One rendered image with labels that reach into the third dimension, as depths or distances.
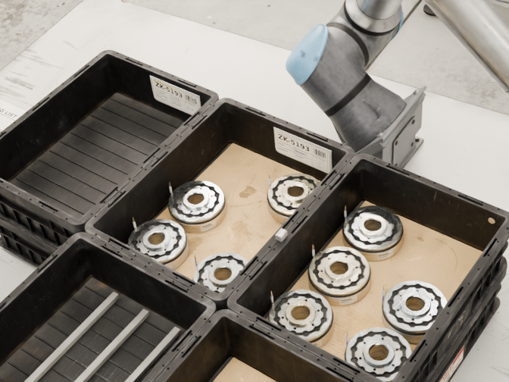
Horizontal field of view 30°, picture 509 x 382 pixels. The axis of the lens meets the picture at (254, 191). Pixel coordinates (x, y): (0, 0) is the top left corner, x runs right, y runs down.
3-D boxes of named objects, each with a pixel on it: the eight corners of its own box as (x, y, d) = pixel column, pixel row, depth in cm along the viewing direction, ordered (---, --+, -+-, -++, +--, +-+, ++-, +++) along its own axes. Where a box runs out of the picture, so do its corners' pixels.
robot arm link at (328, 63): (313, 119, 192) (268, 70, 191) (351, 78, 198) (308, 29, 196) (341, 101, 182) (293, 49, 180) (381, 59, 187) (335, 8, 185)
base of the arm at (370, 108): (365, 127, 201) (334, 93, 200) (416, 92, 191) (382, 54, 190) (338, 164, 191) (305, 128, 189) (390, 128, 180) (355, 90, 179)
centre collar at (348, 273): (336, 253, 159) (336, 251, 159) (360, 267, 157) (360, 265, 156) (318, 271, 157) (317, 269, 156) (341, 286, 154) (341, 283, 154)
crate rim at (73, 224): (108, 56, 195) (106, 47, 194) (224, 104, 182) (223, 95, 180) (-36, 173, 174) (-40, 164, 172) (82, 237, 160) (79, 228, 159)
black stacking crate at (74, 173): (117, 93, 202) (107, 50, 194) (228, 141, 189) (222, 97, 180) (-21, 209, 181) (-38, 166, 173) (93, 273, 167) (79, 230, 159)
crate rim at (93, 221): (224, 104, 182) (223, 95, 180) (358, 160, 168) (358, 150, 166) (82, 237, 160) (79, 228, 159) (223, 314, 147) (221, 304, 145)
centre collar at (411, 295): (406, 289, 153) (406, 286, 152) (435, 299, 151) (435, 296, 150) (395, 311, 150) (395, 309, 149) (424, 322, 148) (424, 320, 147)
